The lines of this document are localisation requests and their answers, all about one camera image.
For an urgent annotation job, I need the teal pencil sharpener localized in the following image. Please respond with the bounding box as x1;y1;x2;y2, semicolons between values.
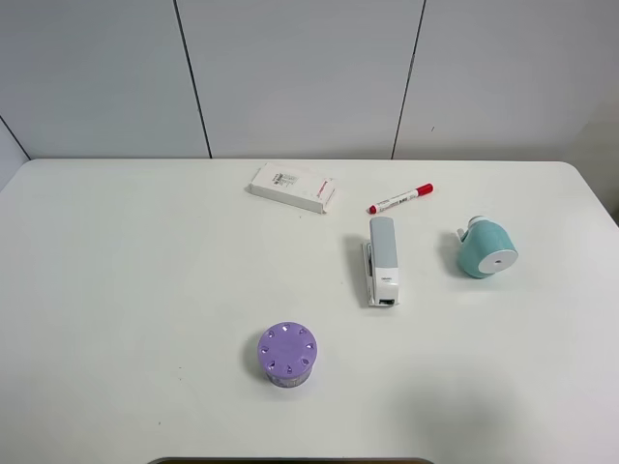
457;216;518;278

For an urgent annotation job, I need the white grey stapler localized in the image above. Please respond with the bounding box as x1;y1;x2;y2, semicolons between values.
362;217;399;307

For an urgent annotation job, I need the white cardboard box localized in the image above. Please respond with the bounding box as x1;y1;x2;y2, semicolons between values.
247;162;337;215

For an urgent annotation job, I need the purple round container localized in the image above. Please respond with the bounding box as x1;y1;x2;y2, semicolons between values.
257;322;318;388

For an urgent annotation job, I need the red white marker pen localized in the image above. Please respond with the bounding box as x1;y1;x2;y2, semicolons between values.
368;184;433;215

